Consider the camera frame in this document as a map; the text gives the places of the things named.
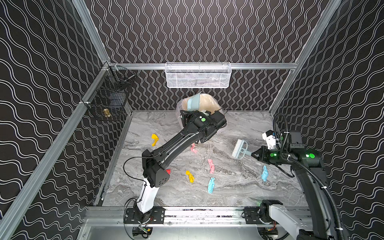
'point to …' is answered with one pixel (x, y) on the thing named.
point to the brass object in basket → (106, 112)
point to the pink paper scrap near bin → (192, 147)
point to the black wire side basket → (106, 100)
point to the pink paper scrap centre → (211, 165)
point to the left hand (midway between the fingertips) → (184, 113)
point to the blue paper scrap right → (264, 174)
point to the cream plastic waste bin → (207, 102)
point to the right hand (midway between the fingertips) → (254, 154)
